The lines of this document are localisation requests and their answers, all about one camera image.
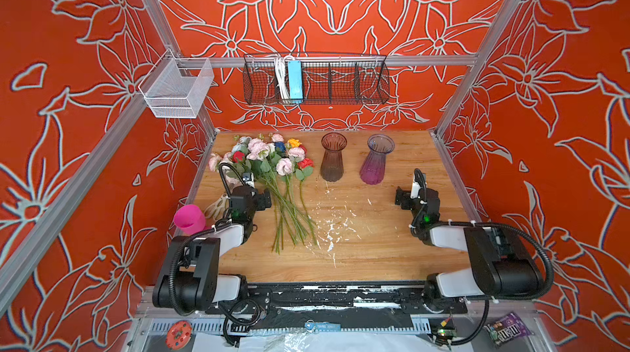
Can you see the black wire wall basket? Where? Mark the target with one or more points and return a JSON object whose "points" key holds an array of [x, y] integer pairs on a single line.
{"points": [[328, 79]]}

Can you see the pink rose bunch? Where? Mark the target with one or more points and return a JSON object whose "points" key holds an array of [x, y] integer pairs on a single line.
{"points": [[247, 163]]}

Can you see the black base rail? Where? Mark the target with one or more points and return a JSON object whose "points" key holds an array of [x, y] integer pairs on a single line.
{"points": [[361, 305]]}

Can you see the pink double rose stem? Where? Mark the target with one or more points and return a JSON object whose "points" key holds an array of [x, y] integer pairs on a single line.
{"points": [[291, 221]]}

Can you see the purple ribbed glass vase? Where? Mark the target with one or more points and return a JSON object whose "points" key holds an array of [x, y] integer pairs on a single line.
{"points": [[373, 169]]}

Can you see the beige handled scissors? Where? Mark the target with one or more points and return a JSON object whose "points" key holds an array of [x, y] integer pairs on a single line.
{"points": [[217, 209]]}

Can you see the brown ribbed glass vase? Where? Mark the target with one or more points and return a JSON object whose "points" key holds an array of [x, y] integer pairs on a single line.
{"points": [[332, 167]]}

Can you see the purple candy bag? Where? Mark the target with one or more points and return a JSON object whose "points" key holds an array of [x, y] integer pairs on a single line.
{"points": [[508, 328]]}

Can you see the blue rose stem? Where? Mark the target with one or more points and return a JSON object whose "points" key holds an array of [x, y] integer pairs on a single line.
{"points": [[280, 147]]}

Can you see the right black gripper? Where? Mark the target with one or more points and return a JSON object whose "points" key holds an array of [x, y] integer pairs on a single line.
{"points": [[406, 197]]}

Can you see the pink plastic cup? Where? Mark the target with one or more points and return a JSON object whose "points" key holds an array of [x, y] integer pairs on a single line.
{"points": [[189, 219]]}

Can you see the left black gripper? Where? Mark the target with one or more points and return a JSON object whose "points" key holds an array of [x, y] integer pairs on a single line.
{"points": [[261, 199]]}

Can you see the red rose stem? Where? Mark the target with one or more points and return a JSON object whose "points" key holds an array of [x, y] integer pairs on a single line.
{"points": [[304, 170]]}

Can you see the light blue box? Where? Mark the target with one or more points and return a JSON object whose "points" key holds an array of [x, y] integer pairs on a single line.
{"points": [[294, 69]]}

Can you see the orange rose stem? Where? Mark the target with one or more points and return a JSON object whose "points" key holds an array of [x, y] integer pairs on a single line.
{"points": [[293, 143]]}

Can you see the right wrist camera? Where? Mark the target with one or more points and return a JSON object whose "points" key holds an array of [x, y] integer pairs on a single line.
{"points": [[417, 190]]}

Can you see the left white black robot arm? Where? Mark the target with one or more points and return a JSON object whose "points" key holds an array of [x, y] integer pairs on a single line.
{"points": [[189, 280]]}

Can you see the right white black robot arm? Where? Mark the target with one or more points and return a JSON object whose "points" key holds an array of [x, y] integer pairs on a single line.
{"points": [[505, 263]]}

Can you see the clear plastic wall bin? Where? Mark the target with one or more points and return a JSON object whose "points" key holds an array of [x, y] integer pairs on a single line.
{"points": [[177, 87]]}

